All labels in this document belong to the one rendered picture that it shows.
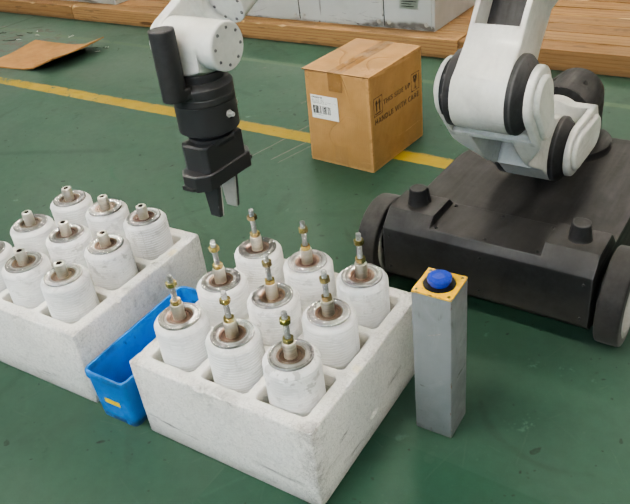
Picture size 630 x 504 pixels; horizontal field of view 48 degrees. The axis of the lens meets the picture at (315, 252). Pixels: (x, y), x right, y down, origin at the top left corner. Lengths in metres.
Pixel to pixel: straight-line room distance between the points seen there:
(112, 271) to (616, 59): 1.99
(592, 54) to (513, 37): 1.56
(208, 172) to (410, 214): 0.64
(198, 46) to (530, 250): 0.81
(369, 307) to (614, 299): 0.46
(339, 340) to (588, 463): 0.47
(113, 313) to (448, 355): 0.68
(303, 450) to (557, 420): 0.49
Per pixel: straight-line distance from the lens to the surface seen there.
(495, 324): 1.59
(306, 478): 1.22
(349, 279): 1.30
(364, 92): 2.09
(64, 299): 1.47
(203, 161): 1.03
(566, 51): 2.91
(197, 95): 0.99
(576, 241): 1.47
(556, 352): 1.54
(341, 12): 3.37
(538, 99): 1.31
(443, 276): 1.16
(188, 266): 1.65
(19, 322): 1.57
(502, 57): 1.32
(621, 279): 1.45
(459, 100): 1.32
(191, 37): 0.98
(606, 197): 1.73
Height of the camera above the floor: 1.01
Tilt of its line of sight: 33 degrees down
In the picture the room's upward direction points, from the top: 7 degrees counter-clockwise
